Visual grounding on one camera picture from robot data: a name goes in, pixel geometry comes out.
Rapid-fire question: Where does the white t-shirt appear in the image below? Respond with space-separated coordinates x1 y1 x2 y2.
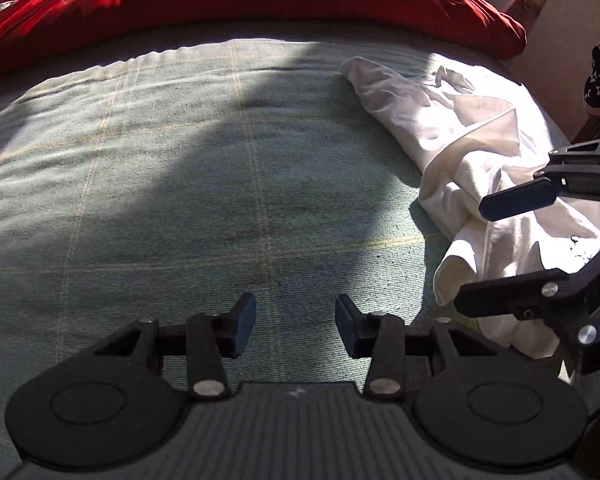
340 53 600 360

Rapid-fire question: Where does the green plaid bed sheet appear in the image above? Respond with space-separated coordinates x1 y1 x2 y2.
0 20 600 480

